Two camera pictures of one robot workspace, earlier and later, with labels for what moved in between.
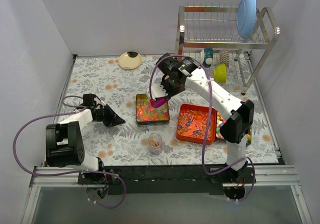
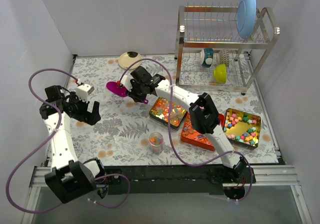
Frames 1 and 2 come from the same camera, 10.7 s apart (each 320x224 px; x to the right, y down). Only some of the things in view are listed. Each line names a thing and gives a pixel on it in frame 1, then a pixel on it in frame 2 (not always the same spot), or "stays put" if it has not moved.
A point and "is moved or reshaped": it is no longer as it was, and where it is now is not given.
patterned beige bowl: [224, 57] stays put
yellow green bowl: [220, 74] stays put
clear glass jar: [155, 142] stays put
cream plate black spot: [130, 60] stays put
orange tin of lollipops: [192, 123] is moved or reshaped
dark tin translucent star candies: [147, 114] to [159, 112]
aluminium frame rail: [276, 175] stays put
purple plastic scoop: [160, 101] to [114, 88]
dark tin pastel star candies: [220, 121] is moved or reshaped
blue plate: [246, 14] stays put
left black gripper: [106, 115] to [83, 112]
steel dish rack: [212, 30] stays put
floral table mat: [158, 129] stays put
